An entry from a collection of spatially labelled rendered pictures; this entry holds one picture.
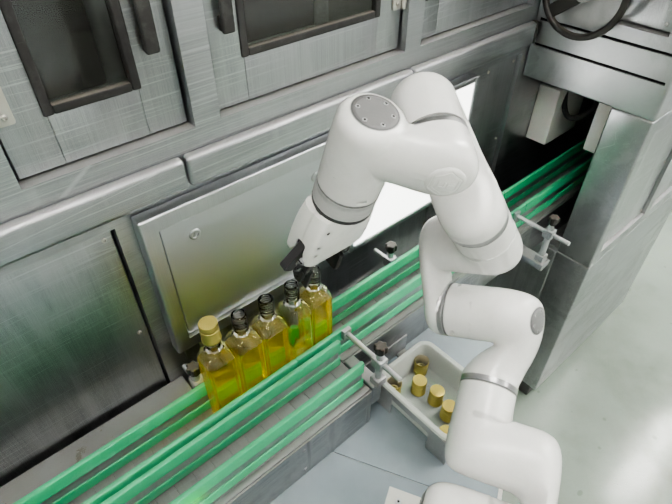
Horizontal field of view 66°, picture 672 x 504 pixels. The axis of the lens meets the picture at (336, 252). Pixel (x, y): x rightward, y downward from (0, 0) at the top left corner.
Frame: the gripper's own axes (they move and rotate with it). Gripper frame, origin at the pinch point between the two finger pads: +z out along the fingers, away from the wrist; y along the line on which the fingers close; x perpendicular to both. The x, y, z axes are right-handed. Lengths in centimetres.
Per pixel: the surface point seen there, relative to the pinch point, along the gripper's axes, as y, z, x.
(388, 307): -30, 43, 2
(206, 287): 5.7, 31.6, -19.1
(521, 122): -107, 37, -21
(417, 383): -27, 49, 20
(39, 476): 46, 53, -10
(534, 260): -79, 46, 14
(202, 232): 4.0, 19.3, -23.6
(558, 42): -100, 7, -23
